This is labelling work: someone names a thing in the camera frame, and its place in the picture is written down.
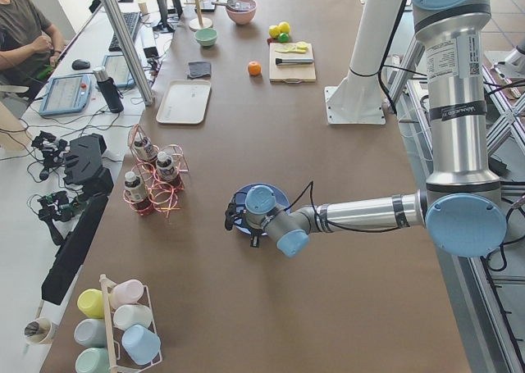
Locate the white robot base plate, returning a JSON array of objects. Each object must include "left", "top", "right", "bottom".
[{"left": 324, "top": 86, "right": 386, "bottom": 125}]

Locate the cream rabbit tray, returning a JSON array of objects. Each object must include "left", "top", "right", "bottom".
[{"left": 156, "top": 80, "right": 211, "bottom": 125}]

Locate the steel ice scoop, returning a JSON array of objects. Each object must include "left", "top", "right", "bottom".
[{"left": 212, "top": 0, "right": 252, "bottom": 12}]

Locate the black thermos bottle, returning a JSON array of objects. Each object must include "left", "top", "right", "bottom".
[{"left": 93, "top": 66, "right": 124, "bottom": 113}]

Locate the orange mandarin fruit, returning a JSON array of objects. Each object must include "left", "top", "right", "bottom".
[{"left": 247, "top": 61, "right": 262, "bottom": 77}]

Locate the whole lemon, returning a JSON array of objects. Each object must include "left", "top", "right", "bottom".
[
  {"left": 278, "top": 21, "right": 290, "bottom": 34},
  {"left": 268, "top": 25, "right": 281, "bottom": 39}
]

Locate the pink ice bowl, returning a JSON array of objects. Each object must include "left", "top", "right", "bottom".
[{"left": 226, "top": 0, "right": 257, "bottom": 25}]

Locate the steel muddler black tip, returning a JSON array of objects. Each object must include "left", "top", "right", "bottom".
[{"left": 275, "top": 57, "right": 314, "bottom": 66}]

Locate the wooden cutting board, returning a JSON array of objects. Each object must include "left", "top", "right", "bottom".
[{"left": 269, "top": 43, "right": 317, "bottom": 83}]

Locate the white cup rack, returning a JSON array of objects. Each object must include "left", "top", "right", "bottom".
[{"left": 74, "top": 274, "right": 163, "bottom": 372}]

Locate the teach pendant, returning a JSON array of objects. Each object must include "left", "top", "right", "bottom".
[
  {"left": 103, "top": 53, "right": 135, "bottom": 89},
  {"left": 39, "top": 74, "right": 91, "bottom": 116}
]

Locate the copper wire bottle rack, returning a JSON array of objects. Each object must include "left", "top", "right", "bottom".
[{"left": 122, "top": 125, "right": 189, "bottom": 216}]

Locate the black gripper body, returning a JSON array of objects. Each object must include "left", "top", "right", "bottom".
[{"left": 224, "top": 191, "right": 248, "bottom": 230}]

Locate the near teach pendant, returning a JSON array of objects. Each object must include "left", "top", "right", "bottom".
[{"left": 39, "top": 74, "right": 91, "bottom": 116}]

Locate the green lime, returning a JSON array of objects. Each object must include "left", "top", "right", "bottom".
[{"left": 277, "top": 33, "right": 290, "bottom": 43}]

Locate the aluminium frame post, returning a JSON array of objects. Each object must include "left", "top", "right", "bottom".
[{"left": 100, "top": 0, "right": 154, "bottom": 106}]

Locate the green bowl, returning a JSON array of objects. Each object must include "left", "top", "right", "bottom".
[{"left": 194, "top": 28, "right": 217, "bottom": 48}]

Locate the left tea bottle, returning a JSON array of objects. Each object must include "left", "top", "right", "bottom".
[{"left": 124, "top": 171, "right": 153, "bottom": 216}]

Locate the lower whole lemon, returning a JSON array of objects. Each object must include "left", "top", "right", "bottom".
[{"left": 278, "top": 21, "right": 290, "bottom": 34}]

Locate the seated person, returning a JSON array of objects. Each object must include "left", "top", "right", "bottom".
[{"left": 1, "top": 0, "right": 66, "bottom": 98}]

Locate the black keyboard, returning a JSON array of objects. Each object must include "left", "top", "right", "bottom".
[{"left": 108, "top": 12, "right": 141, "bottom": 52}]

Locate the grey folded cloth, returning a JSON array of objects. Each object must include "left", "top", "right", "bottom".
[{"left": 187, "top": 61, "right": 212, "bottom": 80}]

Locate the front tea bottle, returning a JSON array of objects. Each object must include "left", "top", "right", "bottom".
[{"left": 156, "top": 151, "right": 181, "bottom": 188}]

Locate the far teach pendant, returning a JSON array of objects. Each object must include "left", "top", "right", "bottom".
[{"left": 103, "top": 53, "right": 135, "bottom": 89}]

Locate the right tea bottle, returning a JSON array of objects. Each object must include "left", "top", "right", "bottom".
[{"left": 133, "top": 134, "right": 158, "bottom": 163}]

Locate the tea bottle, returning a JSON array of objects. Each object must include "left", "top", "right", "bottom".
[
  {"left": 133, "top": 134, "right": 158, "bottom": 163},
  {"left": 156, "top": 151, "right": 181, "bottom": 188},
  {"left": 124, "top": 171, "right": 153, "bottom": 216}
]

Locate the blue round plate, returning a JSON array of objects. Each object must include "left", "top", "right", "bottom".
[{"left": 235, "top": 183, "right": 290, "bottom": 215}]

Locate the upper whole lemon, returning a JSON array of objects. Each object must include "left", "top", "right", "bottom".
[{"left": 268, "top": 25, "right": 281, "bottom": 39}]

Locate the yellow plastic knife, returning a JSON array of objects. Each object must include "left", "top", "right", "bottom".
[{"left": 275, "top": 48, "right": 308, "bottom": 54}]

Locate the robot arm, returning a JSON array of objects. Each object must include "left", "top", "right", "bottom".
[{"left": 225, "top": 0, "right": 507, "bottom": 257}]

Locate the lower lemon slice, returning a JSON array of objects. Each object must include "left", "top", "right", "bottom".
[{"left": 282, "top": 43, "right": 296, "bottom": 52}]

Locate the wooden cup stand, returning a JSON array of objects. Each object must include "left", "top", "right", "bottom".
[{"left": 189, "top": 0, "right": 213, "bottom": 32}]

